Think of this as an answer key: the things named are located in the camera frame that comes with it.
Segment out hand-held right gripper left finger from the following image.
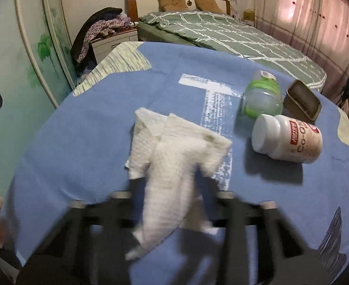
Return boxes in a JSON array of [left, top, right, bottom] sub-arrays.
[[16, 178, 147, 285]]

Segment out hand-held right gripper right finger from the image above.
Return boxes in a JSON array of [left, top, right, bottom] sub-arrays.
[[201, 172, 332, 285]]

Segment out white paper towel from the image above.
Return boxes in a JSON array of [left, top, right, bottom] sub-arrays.
[[125, 108, 233, 260]]

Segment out sliding glass wardrobe door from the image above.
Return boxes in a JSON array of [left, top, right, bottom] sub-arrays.
[[0, 0, 78, 205]]

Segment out blue tablecloth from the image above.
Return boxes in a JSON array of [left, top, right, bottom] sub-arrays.
[[0, 41, 349, 285]]

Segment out white pill bottle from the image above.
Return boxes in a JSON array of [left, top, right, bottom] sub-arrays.
[[251, 114, 323, 164]]

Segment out clear green plastic bottle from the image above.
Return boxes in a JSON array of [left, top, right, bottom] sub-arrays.
[[241, 71, 283, 120]]

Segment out pile of clothes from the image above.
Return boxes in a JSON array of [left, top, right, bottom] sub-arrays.
[[71, 7, 133, 75]]

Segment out brown glasses case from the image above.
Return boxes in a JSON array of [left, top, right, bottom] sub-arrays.
[[284, 79, 323, 122]]

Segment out white nightstand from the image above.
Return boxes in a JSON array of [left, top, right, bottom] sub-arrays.
[[91, 29, 139, 64]]

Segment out wooden bed headboard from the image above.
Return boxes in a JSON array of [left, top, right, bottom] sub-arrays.
[[125, 0, 232, 24]]

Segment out dark green bedsheet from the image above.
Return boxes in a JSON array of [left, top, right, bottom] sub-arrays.
[[137, 23, 217, 51]]

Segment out green plaid duvet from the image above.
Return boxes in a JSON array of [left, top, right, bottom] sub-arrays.
[[139, 11, 328, 92]]

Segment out pink curtain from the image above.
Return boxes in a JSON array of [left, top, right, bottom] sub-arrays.
[[253, 0, 349, 101]]

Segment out brown bear pillow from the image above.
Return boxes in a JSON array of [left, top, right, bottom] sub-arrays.
[[193, 0, 224, 14], [157, 0, 189, 12]]

